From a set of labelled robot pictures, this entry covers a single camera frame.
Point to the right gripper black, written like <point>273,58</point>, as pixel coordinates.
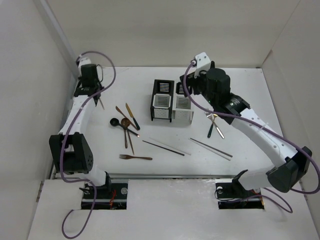
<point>193,80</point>

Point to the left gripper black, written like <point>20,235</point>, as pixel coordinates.
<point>81,77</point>

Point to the silver fork green handle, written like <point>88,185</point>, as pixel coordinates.
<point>211,117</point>

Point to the gold fork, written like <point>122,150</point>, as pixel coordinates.
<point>218,127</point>

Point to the black spoon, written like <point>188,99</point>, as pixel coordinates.
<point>116,123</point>

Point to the dark copper spoon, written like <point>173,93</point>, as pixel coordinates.
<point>125,137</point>

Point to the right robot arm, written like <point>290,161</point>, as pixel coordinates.
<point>289,162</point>

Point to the white utensil container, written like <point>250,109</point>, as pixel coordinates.
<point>182,109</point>

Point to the black utensil container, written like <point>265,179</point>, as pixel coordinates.
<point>161,106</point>

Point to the black chopstick right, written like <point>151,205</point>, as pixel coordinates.
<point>210,147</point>

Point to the black chopstick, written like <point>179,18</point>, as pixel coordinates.
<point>210,147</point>
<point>164,148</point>

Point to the black chopstick left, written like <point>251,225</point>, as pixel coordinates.
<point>164,148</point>

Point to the dark brown fork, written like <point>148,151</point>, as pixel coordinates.
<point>127,157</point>

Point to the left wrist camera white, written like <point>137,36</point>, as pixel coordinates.
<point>83,60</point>

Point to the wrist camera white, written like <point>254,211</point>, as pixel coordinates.
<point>83,60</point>
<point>201,62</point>

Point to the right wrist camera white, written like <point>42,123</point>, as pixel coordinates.
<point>201,62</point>

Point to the gold knife green handle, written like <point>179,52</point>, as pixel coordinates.
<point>132,116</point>

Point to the aluminium rail left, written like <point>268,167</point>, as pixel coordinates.
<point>70,105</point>

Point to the aluminium rail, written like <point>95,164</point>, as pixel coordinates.
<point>170,178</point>
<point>70,105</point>

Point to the aluminium rail front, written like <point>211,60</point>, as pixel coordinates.
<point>170,178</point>

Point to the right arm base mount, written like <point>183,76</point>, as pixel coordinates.
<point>232,196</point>

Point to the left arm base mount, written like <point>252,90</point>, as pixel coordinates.
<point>110,196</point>

